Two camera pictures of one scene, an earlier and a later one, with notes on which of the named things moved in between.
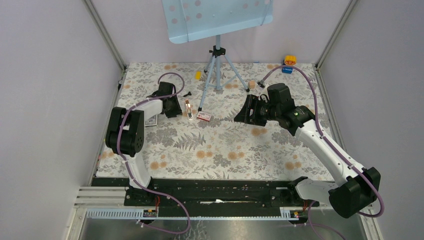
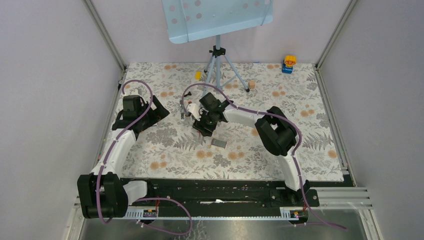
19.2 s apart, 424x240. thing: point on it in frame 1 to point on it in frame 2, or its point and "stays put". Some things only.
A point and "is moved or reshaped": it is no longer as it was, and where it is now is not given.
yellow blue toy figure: (289, 60) stays put
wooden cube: (251, 84) stays put
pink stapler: (189, 110) is moved or reshaped
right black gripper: (252, 102) to (200, 125)
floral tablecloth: (205, 141) stays put
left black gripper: (177, 110) to (157, 113)
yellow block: (198, 75) stays put
